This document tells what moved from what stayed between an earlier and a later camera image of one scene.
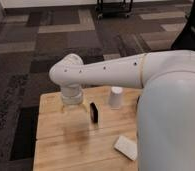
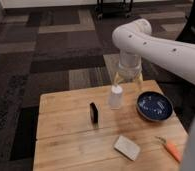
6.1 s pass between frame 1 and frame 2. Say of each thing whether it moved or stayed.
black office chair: stayed
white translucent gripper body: moved
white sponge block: stayed
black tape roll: stayed
